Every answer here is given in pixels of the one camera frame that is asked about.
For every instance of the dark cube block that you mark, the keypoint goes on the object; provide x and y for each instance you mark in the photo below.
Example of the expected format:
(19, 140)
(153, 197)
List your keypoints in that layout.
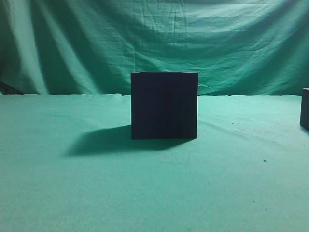
(304, 114)

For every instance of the dark cube groove box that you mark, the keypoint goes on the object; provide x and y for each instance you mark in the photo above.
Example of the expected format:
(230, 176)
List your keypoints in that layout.
(164, 105)

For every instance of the green table cloth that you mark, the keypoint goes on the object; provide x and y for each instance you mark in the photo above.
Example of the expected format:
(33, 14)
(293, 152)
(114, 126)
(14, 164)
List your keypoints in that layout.
(68, 164)

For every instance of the green backdrop cloth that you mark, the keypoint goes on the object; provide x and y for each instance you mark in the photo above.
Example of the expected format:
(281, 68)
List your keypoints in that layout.
(238, 47)

